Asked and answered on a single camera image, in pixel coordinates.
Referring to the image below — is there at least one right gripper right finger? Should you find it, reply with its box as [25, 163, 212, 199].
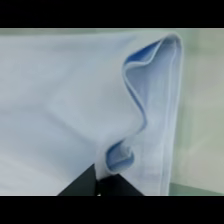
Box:
[97, 173, 145, 197]

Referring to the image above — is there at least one light blue shirt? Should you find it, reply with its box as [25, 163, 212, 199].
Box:
[0, 29, 185, 197]

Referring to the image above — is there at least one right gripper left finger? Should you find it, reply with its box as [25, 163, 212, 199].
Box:
[57, 163, 100, 197]

